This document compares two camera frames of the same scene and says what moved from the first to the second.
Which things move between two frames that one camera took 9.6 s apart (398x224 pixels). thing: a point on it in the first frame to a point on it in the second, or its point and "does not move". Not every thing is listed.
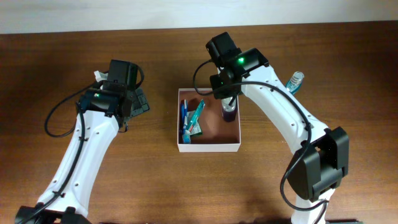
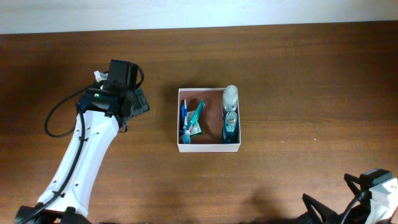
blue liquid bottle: [295, 81] to [231, 132]
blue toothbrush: [186, 137] does not move
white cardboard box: [201, 127] does not move
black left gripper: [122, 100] does not move
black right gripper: [215, 81] to [328, 216]
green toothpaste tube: [194, 116] does not move
